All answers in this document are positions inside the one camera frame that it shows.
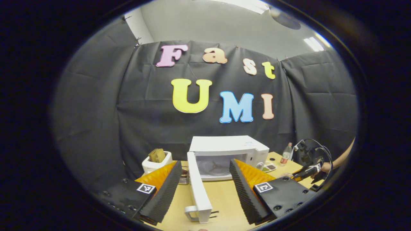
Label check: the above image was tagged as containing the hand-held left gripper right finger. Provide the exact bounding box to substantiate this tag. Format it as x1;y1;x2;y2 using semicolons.
229;158;317;226

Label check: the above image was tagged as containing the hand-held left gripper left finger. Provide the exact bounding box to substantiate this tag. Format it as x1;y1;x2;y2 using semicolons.
96;160;183;226

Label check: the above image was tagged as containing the white microwave oven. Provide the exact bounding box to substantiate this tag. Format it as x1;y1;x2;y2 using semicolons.
184;135;270;224

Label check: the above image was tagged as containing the glass microwave turntable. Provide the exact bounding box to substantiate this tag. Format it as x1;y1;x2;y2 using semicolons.
197;157;232;176

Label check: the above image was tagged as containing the clear plastic bottle red label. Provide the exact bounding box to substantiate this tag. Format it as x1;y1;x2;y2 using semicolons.
280;142;293;167

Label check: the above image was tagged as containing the white toaster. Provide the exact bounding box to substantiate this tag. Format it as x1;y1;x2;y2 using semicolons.
142;151;173;175

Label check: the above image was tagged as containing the brown bread slice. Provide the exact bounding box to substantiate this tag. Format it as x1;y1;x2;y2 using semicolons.
148;148;166;163

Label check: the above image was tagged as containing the black backdrop cloth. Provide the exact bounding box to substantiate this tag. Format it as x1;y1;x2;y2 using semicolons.
53;16;358;193

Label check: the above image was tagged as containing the small ceiling light panel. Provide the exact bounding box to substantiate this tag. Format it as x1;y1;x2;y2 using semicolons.
303;32;331;52

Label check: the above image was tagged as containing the dark round ceiling fixture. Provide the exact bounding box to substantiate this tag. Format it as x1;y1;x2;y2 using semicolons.
271;8;302;30

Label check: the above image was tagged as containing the large ceiling light panel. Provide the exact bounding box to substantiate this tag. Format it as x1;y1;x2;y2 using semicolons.
205;0;270;15

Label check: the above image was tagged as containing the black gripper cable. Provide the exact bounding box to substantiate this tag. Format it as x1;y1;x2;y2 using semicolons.
300;139;333;192

